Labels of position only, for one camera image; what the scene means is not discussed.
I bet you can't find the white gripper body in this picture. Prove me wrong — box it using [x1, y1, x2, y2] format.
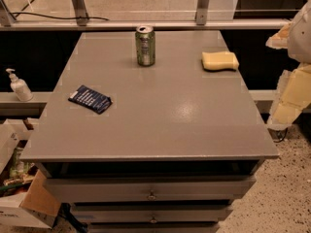
[288, 0, 311, 63]

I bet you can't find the white cardboard box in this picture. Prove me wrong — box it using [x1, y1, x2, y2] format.
[0, 119, 60, 228]

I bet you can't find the blue rxbar blueberry wrapper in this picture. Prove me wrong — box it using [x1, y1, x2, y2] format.
[68, 85, 113, 115]

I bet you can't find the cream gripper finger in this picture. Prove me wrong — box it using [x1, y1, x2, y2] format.
[265, 23, 291, 50]
[267, 63, 311, 131]

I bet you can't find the white pump bottle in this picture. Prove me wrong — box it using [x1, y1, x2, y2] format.
[6, 68, 33, 102]

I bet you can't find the top drawer knob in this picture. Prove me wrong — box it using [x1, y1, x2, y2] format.
[147, 191, 156, 201]

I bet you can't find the grey drawer cabinet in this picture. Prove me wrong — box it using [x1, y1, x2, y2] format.
[22, 31, 278, 233]

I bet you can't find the black cable on rail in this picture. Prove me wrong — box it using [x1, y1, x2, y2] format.
[11, 11, 111, 21]

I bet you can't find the drawer knob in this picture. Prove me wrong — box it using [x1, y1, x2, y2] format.
[150, 216, 157, 224]
[147, 191, 156, 201]

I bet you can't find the yellow sponge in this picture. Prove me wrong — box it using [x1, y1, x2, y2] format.
[202, 51, 239, 71]

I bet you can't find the green soda can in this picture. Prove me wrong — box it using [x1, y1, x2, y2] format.
[135, 25, 156, 66]

